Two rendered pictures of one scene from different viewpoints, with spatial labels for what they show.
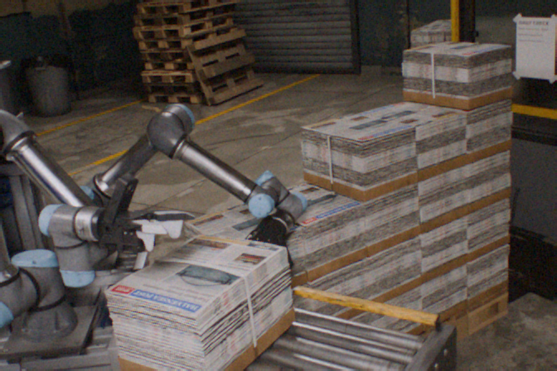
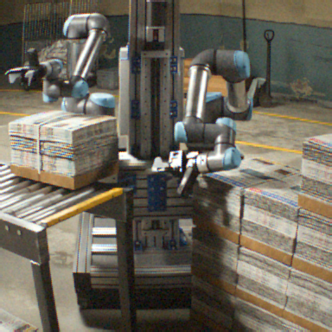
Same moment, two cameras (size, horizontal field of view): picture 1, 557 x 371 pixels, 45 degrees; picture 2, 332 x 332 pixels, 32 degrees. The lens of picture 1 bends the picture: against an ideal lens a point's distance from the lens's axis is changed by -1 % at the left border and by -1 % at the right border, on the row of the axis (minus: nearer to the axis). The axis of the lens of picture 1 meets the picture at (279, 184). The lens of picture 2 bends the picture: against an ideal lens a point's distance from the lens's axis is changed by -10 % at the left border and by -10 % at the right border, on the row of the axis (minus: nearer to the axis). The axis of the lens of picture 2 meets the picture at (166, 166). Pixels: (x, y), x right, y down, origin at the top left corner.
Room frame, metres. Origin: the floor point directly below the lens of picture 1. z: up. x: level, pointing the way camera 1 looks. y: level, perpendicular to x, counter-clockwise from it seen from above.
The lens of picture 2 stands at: (1.82, -2.17, 1.50)
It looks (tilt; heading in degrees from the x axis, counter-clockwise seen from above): 16 degrees down; 87
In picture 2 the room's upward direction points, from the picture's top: straight up
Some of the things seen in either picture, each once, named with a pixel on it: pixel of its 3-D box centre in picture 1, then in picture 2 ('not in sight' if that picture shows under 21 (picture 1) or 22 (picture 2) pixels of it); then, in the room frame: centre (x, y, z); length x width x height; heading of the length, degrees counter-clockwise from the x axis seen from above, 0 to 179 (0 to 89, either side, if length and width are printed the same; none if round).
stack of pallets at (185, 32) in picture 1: (192, 46); not in sight; (9.25, 1.00, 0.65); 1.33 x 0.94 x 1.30; 150
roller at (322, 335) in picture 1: (334, 340); (55, 207); (1.52, -0.10, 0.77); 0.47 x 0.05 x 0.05; 56
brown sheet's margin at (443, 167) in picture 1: (410, 159); not in sight; (2.74, -0.57, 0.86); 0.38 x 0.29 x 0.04; 33
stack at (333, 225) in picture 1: (340, 284); (314, 293); (2.50, -0.21, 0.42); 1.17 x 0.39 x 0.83; 123
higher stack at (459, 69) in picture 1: (457, 187); not in sight; (2.90, -0.82, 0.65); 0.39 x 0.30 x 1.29; 33
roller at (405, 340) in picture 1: (346, 329); (68, 210); (1.57, -0.14, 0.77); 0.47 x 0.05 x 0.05; 56
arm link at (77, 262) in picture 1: (79, 257); (54, 89); (1.44, 0.48, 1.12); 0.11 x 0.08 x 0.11; 156
